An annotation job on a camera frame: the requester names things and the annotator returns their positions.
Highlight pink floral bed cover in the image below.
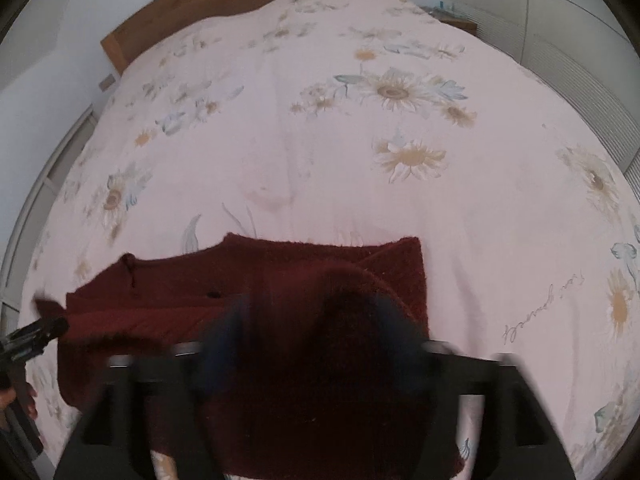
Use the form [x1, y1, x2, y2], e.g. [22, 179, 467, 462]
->
[15, 0, 640, 480]

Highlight white wardrobe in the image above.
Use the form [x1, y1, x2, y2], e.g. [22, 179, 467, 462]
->
[440, 0, 640, 191]

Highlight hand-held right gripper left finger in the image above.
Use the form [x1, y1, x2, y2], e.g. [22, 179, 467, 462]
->
[54, 295, 252, 480]

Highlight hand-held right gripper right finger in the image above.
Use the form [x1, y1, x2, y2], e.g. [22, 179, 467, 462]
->
[370, 296, 578, 480]

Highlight dark red knit sweater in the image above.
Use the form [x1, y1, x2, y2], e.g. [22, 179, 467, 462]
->
[32, 232, 466, 480]

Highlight wooden headboard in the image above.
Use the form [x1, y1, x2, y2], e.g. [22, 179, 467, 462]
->
[100, 0, 385, 72]

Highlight wooden nightstand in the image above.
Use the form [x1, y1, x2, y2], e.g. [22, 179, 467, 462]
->
[420, 4, 478, 33]

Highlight white low cabinet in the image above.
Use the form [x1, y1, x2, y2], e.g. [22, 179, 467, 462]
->
[0, 105, 98, 311]

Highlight person's left hand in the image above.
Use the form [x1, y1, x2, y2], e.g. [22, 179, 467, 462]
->
[20, 382, 39, 421]

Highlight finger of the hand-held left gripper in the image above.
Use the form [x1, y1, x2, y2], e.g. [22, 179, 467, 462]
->
[0, 316, 70, 362]

